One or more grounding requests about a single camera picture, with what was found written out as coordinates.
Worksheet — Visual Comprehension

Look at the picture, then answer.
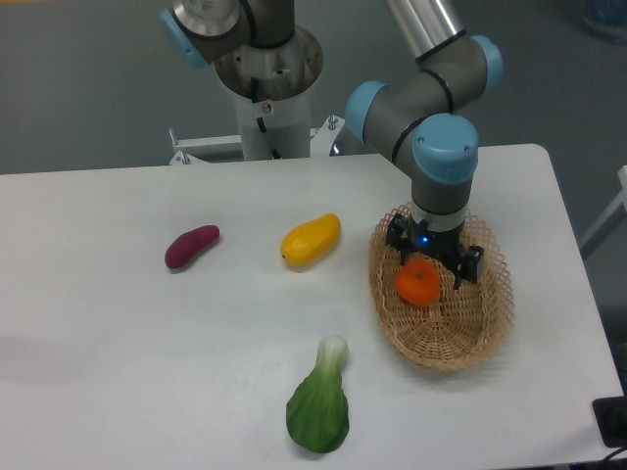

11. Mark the purple sweet potato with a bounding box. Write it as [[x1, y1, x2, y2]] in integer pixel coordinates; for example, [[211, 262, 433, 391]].
[[164, 225, 220, 270]]

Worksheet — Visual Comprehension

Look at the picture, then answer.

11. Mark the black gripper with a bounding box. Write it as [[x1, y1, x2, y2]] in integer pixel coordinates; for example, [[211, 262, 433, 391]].
[[385, 212, 485, 289]]

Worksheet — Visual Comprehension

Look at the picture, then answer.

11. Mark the orange mandarin fruit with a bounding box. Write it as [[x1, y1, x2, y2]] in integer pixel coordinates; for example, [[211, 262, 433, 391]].
[[395, 259, 441, 306]]

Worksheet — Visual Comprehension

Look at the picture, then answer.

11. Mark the black cable on pedestal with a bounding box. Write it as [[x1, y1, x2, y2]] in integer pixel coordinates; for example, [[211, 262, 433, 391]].
[[250, 76, 282, 161]]

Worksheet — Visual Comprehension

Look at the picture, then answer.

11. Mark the white frame at right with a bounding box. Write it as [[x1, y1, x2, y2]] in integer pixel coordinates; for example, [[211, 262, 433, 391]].
[[578, 165, 626, 259]]

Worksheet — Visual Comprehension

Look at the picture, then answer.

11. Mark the yellow mango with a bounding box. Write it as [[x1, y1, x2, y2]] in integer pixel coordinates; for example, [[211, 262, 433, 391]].
[[280, 213, 342, 268]]

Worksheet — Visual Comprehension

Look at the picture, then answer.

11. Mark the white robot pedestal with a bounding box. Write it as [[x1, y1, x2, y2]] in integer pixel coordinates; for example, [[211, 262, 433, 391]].
[[169, 26, 345, 165]]

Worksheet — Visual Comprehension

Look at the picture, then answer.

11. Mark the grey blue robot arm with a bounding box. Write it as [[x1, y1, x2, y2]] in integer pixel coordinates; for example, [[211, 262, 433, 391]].
[[161, 1, 504, 283]]

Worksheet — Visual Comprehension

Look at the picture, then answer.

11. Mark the blue object top right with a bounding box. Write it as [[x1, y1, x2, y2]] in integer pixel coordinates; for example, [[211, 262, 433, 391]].
[[580, 0, 626, 44]]

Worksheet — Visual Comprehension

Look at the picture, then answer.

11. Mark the woven wicker basket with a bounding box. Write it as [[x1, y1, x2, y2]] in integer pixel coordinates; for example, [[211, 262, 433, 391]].
[[368, 204, 514, 372]]

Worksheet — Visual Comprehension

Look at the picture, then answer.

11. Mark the black device at table edge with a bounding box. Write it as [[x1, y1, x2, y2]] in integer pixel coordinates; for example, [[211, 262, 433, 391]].
[[592, 397, 626, 448]]

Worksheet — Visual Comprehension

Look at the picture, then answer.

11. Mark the green bok choy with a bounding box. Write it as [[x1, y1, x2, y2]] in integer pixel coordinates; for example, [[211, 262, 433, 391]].
[[285, 335, 350, 453]]

